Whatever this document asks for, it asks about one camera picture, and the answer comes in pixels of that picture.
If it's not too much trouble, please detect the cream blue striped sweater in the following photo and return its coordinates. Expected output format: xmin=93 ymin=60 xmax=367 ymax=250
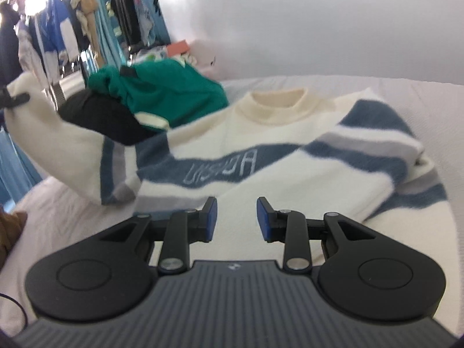
xmin=3 ymin=71 xmax=454 ymax=273

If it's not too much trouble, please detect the hanging clothes rack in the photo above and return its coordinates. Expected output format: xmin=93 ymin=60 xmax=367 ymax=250
xmin=0 ymin=0 xmax=172 ymax=204

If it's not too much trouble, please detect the black garment pile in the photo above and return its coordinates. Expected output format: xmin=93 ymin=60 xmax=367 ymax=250
xmin=58 ymin=89 xmax=158 ymax=146

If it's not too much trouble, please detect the grey bed cover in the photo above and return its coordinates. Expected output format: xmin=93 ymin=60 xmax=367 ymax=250
xmin=0 ymin=75 xmax=464 ymax=338

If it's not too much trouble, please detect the green garment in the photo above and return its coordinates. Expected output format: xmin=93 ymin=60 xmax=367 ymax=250
xmin=87 ymin=59 xmax=229 ymax=131

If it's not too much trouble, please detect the orange box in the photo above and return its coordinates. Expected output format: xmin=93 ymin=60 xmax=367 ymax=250
xmin=166 ymin=40 xmax=190 ymax=57

